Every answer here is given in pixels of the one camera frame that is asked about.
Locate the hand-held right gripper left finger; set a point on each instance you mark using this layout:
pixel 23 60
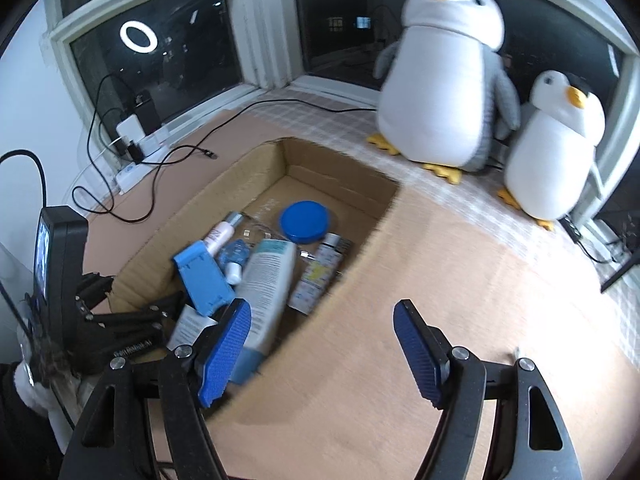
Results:
pixel 225 350

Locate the white blue-capped lotion bottle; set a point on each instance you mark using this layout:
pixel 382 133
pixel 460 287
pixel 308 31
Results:
pixel 265 290

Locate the black inline switch box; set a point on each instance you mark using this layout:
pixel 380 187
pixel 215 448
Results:
pixel 572 229

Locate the cardboard box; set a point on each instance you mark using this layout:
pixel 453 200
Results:
pixel 320 170

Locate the small penguin plush toy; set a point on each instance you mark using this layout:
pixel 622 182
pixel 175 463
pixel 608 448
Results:
pixel 545 160

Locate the blue phone stand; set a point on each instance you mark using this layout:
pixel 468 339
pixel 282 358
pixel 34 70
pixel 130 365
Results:
pixel 202 280

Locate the round blue lid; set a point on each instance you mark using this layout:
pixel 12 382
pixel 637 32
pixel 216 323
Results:
pixel 305 222

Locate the white charger adapter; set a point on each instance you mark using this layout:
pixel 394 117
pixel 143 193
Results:
pixel 187 327

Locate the black plug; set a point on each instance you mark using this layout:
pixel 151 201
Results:
pixel 134 151

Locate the white plugged-in charger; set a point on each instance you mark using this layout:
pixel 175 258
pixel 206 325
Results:
pixel 130 130

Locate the large penguin plush toy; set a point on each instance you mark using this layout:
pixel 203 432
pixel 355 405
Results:
pixel 440 100

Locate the checked cloth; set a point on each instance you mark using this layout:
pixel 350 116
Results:
pixel 450 195

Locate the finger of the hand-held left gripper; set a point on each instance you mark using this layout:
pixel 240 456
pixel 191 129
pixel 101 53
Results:
pixel 135 325
pixel 95 287

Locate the white power strip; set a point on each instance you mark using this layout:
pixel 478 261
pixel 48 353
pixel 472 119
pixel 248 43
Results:
pixel 132 172

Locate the pink brown-capped tube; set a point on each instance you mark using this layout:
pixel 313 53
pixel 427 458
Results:
pixel 220 235

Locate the person's left forearm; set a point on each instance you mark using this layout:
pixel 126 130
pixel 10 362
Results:
pixel 55 410

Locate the small blue bottle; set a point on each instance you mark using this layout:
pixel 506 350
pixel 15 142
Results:
pixel 235 255

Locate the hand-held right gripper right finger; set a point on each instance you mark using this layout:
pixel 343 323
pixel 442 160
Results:
pixel 415 345

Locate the white-framed window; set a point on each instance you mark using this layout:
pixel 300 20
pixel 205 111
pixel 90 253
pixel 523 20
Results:
pixel 265 25

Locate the patterned white tube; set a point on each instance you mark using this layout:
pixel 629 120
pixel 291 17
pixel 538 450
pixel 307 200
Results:
pixel 315 280

